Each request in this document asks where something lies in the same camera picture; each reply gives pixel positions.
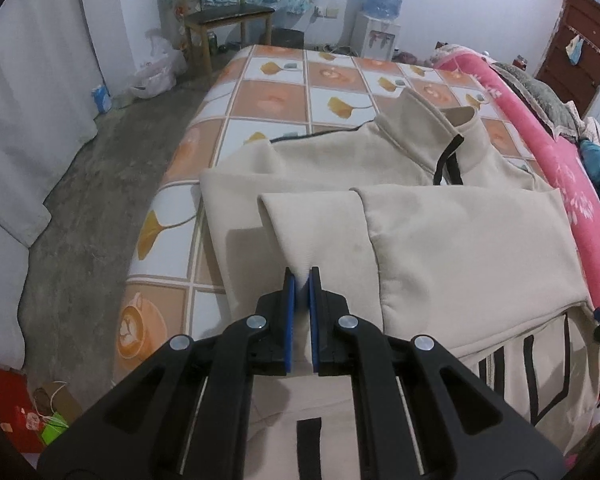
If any beige jacket with black trim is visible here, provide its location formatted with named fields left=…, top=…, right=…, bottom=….
left=201, top=90, right=600, bottom=458

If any orange white patterned bed sheet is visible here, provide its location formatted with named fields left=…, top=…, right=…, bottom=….
left=114, top=46, right=542, bottom=380

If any green paper bag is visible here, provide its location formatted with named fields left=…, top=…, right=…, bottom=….
left=40, top=412, right=69, bottom=445

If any brown cardboard box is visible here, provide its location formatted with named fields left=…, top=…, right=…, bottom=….
left=32, top=382, right=83, bottom=425

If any red gift bag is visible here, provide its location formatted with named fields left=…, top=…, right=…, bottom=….
left=0, top=368, right=45, bottom=454

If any pink floral blanket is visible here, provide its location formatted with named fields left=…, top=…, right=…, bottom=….
left=431, top=44, right=600, bottom=310

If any grey lace-edged pillow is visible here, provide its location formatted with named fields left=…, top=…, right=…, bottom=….
left=491, top=62, right=581, bottom=144

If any small blue white box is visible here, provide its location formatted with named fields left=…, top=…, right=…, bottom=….
left=92, top=84, right=112, bottom=114

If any white plastic bag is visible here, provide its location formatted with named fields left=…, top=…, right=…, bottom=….
left=129, top=29, right=187, bottom=100

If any white curtain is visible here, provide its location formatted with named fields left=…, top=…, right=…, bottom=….
left=0, top=0, right=102, bottom=368

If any dark red wooden door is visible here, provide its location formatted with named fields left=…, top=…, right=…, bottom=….
left=536, top=0, right=600, bottom=114

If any white water dispenser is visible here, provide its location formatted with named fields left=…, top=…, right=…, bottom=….
left=350, top=11, right=401, bottom=61

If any blue cloth hanging on door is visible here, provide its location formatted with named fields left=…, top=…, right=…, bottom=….
left=565, top=35, right=584, bottom=66

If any black waste bin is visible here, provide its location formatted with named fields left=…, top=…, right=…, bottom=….
left=271, top=27, right=304, bottom=50

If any wooden chair with dark seat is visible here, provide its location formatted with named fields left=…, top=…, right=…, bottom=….
left=183, top=0, right=275, bottom=82

